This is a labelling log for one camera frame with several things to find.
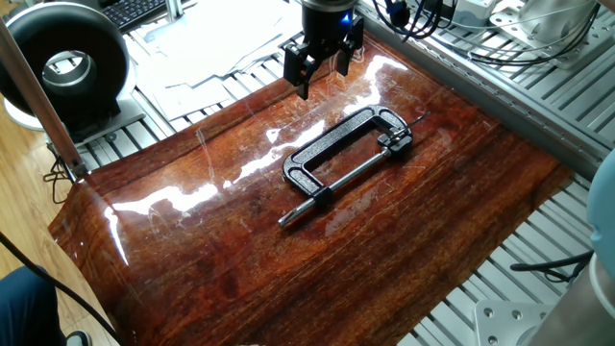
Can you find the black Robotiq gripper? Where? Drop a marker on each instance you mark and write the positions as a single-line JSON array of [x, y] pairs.
[[322, 26]]

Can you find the small black clock movement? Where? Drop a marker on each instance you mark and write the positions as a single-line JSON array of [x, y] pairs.
[[395, 142]]

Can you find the white plastic box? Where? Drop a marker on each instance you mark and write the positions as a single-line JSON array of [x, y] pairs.
[[473, 12]]

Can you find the dark shoe with white edge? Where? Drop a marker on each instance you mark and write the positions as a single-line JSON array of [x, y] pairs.
[[78, 338]]

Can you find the short upright aluminium post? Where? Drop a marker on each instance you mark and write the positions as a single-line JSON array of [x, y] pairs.
[[174, 8]]

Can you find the small perforated metal plate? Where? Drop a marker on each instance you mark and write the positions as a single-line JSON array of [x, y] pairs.
[[504, 324]]

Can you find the leg in blue trousers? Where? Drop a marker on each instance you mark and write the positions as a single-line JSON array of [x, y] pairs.
[[26, 310]]

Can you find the thin black clock hand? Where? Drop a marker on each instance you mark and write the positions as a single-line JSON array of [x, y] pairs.
[[414, 122]]

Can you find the slanted aluminium post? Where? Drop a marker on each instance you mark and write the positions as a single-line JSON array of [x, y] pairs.
[[38, 101]]

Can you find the white device base plate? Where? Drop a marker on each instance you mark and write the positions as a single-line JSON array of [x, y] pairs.
[[127, 115]]

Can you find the perforated aluminium base plate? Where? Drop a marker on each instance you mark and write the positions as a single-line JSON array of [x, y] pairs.
[[591, 45]]

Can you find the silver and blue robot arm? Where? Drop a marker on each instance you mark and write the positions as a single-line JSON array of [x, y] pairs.
[[604, 216]]

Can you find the white paper sheets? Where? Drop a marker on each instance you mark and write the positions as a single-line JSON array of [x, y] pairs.
[[216, 43]]

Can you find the black metal C-clamp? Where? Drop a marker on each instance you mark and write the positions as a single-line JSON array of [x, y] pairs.
[[331, 139]]

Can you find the glossy wood-grain mat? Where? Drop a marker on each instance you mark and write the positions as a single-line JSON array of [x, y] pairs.
[[288, 250]]

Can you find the black computer keyboard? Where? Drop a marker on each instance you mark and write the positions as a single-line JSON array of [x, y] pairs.
[[134, 10]]

